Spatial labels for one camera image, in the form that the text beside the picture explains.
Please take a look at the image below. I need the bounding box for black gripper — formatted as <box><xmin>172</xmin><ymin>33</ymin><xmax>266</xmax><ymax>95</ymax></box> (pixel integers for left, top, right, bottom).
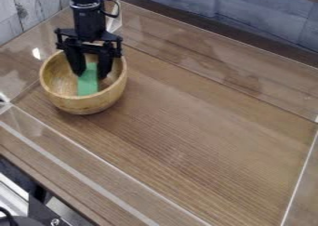
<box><xmin>55</xmin><ymin>0</ymin><xmax>121</xmax><ymax>80</ymax></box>

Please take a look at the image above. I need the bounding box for green rectangular block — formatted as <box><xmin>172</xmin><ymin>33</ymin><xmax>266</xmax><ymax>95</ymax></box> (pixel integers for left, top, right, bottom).
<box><xmin>77</xmin><ymin>62</ymin><xmax>99</xmax><ymax>96</ymax></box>

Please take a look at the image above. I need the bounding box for wooden bowl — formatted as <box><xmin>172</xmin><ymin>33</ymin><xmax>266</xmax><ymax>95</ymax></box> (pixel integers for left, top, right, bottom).
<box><xmin>40</xmin><ymin>51</ymin><xmax>128</xmax><ymax>115</ymax></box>

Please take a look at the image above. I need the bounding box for clear acrylic corner bracket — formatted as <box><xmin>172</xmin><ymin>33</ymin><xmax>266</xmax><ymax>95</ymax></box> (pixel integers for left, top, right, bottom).
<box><xmin>105</xmin><ymin>0</ymin><xmax>123</xmax><ymax>33</ymax></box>

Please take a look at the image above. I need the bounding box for clear acrylic tray wall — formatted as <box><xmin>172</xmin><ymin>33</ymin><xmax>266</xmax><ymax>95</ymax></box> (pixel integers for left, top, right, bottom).
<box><xmin>0</xmin><ymin>5</ymin><xmax>318</xmax><ymax>226</ymax></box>

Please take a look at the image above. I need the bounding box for black metal clamp bracket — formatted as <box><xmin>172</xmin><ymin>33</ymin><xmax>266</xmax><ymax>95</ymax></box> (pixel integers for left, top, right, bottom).
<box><xmin>26</xmin><ymin>195</ymin><xmax>69</xmax><ymax>226</ymax></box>

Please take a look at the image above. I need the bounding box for black cable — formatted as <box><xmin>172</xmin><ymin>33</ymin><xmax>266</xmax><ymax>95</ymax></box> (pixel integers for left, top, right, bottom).
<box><xmin>0</xmin><ymin>206</ymin><xmax>17</xmax><ymax>226</ymax></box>

